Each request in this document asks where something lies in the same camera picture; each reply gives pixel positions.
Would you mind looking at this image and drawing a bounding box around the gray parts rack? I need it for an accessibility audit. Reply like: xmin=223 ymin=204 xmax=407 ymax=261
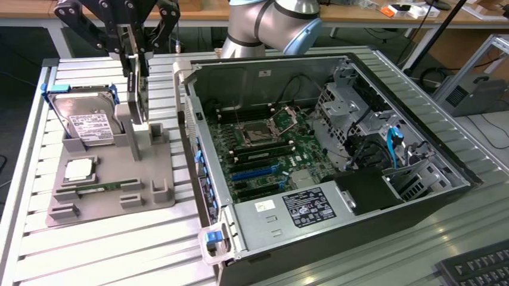
xmin=44 ymin=102 xmax=176 ymax=229

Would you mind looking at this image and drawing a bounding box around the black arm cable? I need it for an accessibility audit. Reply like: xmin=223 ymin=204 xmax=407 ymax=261
xmin=172 ymin=0 xmax=184 ymax=54

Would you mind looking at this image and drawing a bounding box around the gray power supply unit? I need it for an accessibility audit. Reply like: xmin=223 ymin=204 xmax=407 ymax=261
xmin=232 ymin=180 xmax=355 ymax=253

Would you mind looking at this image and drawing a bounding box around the black open PC case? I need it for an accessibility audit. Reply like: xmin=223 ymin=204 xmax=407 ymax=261
xmin=172 ymin=52 xmax=485 ymax=286

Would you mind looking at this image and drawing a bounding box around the black expansion slot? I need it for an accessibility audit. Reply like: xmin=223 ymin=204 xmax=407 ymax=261
xmin=227 ymin=158 xmax=275 ymax=174
xmin=236 ymin=183 xmax=281 ymax=201

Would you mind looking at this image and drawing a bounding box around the silver chipset heat sink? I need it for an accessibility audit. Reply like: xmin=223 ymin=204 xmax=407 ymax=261
xmin=288 ymin=171 xmax=318 ymax=190

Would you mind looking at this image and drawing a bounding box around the aluminium profile frame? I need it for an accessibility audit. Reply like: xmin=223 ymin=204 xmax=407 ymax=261
xmin=431 ymin=33 xmax=509 ymax=102

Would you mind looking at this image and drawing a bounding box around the wooden desk with white frame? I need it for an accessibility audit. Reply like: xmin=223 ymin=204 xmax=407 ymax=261
xmin=0 ymin=0 xmax=229 ymax=59
xmin=319 ymin=0 xmax=509 ymax=68

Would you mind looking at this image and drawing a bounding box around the blue expansion slot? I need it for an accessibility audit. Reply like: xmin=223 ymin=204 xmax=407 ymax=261
xmin=229 ymin=166 xmax=277 ymax=182

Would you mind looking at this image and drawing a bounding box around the silver disk bay cage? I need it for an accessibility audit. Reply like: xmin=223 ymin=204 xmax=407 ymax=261
xmin=315 ymin=82 xmax=398 ymax=157

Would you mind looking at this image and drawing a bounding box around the green motherboard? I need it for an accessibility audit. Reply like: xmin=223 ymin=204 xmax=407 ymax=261
xmin=205 ymin=104 xmax=343 ymax=203

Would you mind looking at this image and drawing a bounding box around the CPU socket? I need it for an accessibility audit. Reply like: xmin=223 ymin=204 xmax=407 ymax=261
xmin=236 ymin=120 xmax=279 ymax=147

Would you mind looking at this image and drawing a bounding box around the silver perforated disk bay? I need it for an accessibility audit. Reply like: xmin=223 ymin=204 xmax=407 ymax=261
xmin=380 ymin=159 xmax=456 ymax=203

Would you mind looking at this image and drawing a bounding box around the thin locking lever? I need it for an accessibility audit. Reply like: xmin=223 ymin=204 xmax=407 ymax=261
xmin=231 ymin=101 xmax=241 ymax=129

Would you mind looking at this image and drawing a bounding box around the orange and white box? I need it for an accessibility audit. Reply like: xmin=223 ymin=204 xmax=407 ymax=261
xmin=379 ymin=4 xmax=411 ymax=18

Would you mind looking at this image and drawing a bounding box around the empty black RAM slot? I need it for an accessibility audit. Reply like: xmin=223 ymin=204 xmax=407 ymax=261
xmin=219 ymin=114 xmax=276 ymax=125
xmin=216 ymin=105 xmax=273 ymax=119

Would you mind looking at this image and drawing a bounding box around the black RAM stick with label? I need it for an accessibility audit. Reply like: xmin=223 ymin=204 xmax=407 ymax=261
xmin=232 ymin=142 xmax=295 ymax=164

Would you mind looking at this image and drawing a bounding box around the hard disk in blue carrier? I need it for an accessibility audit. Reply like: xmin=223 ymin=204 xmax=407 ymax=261
xmin=41 ymin=84 xmax=124 ymax=147

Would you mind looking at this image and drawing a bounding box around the black stand pole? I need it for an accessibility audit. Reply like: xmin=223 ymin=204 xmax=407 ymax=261
xmin=400 ymin=0 xmax=468 ymax=77

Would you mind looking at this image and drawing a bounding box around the blue case latch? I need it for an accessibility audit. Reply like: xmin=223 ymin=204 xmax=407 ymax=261
xmin=203 ymin=231 xmax=221 ymax=247

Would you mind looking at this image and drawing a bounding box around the black keyboard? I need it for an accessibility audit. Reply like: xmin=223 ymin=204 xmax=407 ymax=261
xmin=432 ymin=240 xmax=509 ymax=286

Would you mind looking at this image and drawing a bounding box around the brown cardboard box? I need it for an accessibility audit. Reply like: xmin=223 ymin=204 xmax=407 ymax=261
xmin=473 ymin=0 xmax=509 ymax=14

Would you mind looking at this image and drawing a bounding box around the silver CPU chip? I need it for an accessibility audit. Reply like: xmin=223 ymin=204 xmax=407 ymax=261
xmin=62 ymin=159 xmax=96 ymax=182

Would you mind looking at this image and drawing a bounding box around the black plastic shroud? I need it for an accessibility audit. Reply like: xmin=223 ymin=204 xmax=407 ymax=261
xmin=319 ymin=168 xmax=404 ymax=217

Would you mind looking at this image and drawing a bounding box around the gray box with black handle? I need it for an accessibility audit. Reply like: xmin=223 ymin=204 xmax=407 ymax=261
xmin=432 ymin=74 xmax=509 ymax=117

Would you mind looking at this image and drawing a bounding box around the blue disk wire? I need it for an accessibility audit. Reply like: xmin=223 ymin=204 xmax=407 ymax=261
xmin=384 ymin=126 xmax=406 ymax=171

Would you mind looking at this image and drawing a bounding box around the black wire loop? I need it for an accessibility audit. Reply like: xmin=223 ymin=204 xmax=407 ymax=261
xmin=276 ymin=74 xmax=322 ymax=105

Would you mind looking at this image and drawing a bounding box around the metal socket cover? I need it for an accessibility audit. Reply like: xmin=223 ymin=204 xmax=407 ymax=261
xmin=268 ymin=106 xmax=306 ymax=136

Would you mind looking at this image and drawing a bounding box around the black graphics card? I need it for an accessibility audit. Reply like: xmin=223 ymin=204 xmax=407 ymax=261
xmin=117 ymin=23 xmax=153 ymax=126

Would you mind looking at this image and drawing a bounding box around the green RAM stick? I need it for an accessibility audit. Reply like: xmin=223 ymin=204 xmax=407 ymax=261
xmin=73 ymin=182 xmax=122 ymax=193

